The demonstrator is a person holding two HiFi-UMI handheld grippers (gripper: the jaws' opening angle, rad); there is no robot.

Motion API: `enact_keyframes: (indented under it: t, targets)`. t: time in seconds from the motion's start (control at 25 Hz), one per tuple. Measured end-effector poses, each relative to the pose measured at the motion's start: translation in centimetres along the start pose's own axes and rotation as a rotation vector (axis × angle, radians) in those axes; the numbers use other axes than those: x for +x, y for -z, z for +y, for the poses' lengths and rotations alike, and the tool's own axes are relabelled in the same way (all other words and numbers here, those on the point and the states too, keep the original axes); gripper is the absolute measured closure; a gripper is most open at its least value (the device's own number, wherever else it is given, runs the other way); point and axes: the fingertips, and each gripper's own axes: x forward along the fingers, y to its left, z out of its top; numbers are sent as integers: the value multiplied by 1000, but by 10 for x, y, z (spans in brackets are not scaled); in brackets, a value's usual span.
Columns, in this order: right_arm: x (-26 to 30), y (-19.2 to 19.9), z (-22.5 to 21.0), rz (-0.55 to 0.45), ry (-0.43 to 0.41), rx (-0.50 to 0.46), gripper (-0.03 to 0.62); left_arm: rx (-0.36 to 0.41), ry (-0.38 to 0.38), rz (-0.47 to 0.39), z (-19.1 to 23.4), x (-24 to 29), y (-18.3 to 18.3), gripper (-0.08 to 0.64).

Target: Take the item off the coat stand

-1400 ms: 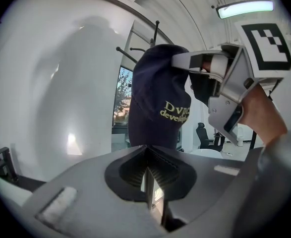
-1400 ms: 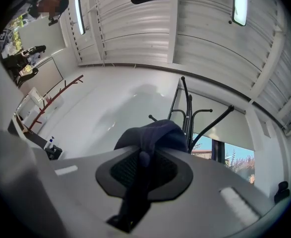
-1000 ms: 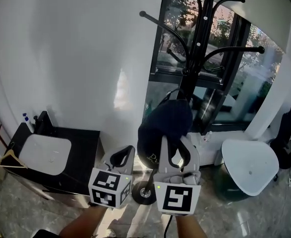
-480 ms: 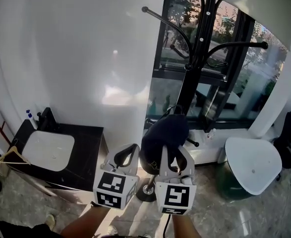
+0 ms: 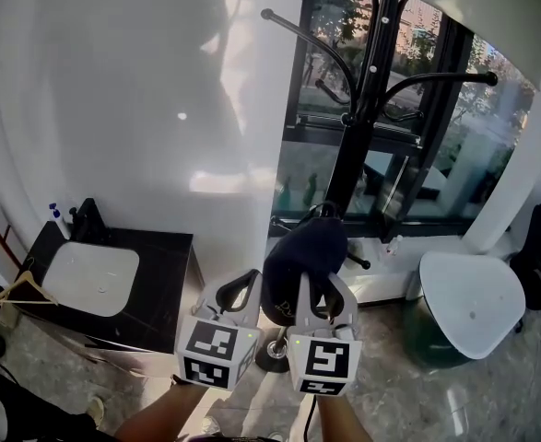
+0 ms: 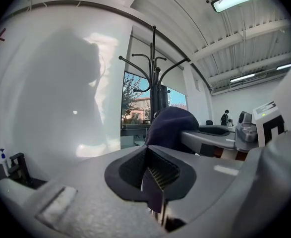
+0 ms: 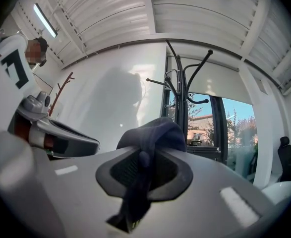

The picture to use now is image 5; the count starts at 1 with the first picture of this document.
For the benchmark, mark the white roller blind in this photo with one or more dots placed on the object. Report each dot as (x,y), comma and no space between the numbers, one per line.
(496,16)

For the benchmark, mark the small clear bottle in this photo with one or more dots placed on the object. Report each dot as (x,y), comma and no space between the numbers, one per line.
(393,245)

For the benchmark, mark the person's right forearm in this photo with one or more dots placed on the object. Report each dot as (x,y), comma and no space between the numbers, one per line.
(337,419)

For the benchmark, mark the black framed window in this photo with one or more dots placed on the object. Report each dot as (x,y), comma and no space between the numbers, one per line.
(443,108)

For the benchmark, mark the black metal coat stand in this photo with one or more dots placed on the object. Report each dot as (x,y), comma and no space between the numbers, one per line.
(361,108)

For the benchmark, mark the white blue pump bottle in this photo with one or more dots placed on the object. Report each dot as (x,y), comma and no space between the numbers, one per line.
(59,221)

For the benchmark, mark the black faucet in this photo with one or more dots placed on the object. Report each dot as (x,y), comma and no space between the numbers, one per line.
(85,221)

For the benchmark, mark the wooden clothes hanger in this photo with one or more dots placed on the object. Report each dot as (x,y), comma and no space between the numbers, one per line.
(30,286)

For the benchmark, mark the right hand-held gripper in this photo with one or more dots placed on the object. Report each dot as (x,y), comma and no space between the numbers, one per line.
(325,362)

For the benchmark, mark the dark navy cap item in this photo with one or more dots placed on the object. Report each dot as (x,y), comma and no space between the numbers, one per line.
(304,251)

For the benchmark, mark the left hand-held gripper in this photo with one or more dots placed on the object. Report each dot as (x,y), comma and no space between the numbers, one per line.
(210,348)

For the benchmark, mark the person's dark clothing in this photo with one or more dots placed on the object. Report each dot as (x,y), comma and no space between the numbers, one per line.
(26,412)

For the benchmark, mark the black sink cabinet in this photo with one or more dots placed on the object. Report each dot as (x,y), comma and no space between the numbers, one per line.
(159,283)

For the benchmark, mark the person's left forearm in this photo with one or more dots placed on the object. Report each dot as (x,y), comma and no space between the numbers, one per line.
(164,412)

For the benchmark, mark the white wash basin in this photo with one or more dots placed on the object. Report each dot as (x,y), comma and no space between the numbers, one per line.
(90,276)

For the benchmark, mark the white round-edged side table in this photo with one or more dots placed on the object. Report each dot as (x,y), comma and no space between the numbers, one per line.
(475,302)

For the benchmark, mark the person's light shoe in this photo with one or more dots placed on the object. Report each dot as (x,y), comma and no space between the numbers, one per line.
(210,425)
(96,410)

